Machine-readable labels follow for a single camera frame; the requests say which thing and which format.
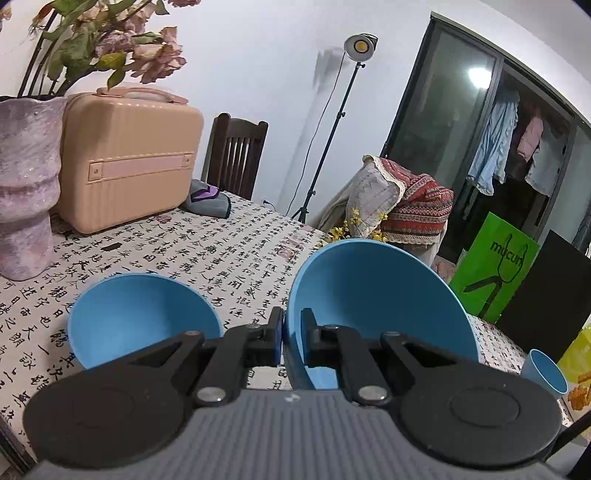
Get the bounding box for calligraphy print tablecloth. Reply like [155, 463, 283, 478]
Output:
[0, 189, 578, 462]

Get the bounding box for dark wooden chair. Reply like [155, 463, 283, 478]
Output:
[201, 112, 269, 201]

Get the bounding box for yellow-green snack box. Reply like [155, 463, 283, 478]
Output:
[556, 325, 591, 411]

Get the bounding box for studio lamp on stand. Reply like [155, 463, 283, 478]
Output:
[291, 33, 379, 224]

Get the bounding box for beige upholstered chair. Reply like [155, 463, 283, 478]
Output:
[318, 189, 448, 268]

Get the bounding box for blue bowl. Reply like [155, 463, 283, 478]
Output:
[67, 273, 225, 370]
[283, 239, 480, 391]
[520, 348, 570, 400]

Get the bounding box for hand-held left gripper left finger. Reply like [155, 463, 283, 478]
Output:
[124, 307, 284, 408]

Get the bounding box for black paper bag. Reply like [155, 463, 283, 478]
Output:
[496, 229, 591, 365]

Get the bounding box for hanging pink garment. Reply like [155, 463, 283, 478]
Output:
[516, 115, 544, 162]

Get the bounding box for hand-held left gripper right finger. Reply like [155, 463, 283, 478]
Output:
[300, 307, 459, 408]

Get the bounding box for mottled purple vase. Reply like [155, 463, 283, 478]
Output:
[0, 95, 68, 282]

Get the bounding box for hanging white garment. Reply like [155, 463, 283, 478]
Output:
[524, 131, 568, 199]

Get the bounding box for dried pink flowers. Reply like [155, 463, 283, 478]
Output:
[0, 0, 201, 97]

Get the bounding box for pink hard-shell suitcase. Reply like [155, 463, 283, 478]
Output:
[60, 85, 205, 234]

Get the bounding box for hanging light blue shirt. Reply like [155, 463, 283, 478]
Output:
[466, 90, 520, 197]

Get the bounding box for green paper bag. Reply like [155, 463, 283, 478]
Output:
[449, 212, 541, 324]

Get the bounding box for yellow flower branch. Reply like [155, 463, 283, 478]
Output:
[325, 208, 389, 243]

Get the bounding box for red patterned blanket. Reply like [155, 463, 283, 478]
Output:
[346, 154, 454, 245]

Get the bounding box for dark framed glass door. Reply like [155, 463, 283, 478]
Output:
[379, 11, 591, 278]

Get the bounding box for grey purple pouch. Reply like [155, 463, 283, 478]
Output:
[185, 179, 232, 217]

